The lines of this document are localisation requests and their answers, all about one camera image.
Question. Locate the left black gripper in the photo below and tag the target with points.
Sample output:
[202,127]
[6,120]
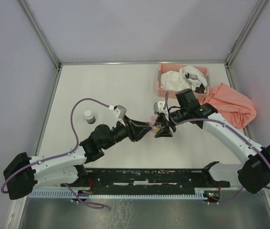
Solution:
[135,130]

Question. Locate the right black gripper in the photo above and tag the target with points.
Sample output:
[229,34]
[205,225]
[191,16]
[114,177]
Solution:
[165,130]

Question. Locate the amber pill bottle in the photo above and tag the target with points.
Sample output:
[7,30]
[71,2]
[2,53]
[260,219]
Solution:
[155,126]

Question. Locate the pink weekly pill organizer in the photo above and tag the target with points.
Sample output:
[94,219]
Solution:
[152,121]

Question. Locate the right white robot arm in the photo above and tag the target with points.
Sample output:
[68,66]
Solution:
[253,171]

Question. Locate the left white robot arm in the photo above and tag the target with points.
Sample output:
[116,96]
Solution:
[26,173]

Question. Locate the white cap pill bottle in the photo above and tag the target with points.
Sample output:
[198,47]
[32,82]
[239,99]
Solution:
[89,117]

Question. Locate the black white cloth in basket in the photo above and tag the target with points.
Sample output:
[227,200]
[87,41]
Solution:
[192,78]

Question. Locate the pink plastic basket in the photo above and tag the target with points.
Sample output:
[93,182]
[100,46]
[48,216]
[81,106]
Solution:
[165,67]

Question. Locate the salmon pink cloth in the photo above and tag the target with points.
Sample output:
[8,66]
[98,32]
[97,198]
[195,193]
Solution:
[235,107]

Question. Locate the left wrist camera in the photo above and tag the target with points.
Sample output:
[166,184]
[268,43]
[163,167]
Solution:
[119,112]

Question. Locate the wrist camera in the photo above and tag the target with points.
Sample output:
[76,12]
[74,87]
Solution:
[161,108]
[119,112]

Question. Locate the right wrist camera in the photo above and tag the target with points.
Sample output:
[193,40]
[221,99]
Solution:
[161,108]

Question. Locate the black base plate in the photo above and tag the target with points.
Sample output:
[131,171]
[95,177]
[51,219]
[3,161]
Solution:
[122,181]

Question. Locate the left aluminium frame post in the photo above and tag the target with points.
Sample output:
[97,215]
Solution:
[28,12]

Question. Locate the aluminium frame post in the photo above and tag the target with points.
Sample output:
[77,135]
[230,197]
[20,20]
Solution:
[28,12]
[245,32]

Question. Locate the right aluminium frame post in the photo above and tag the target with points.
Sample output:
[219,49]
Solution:
[245,32]

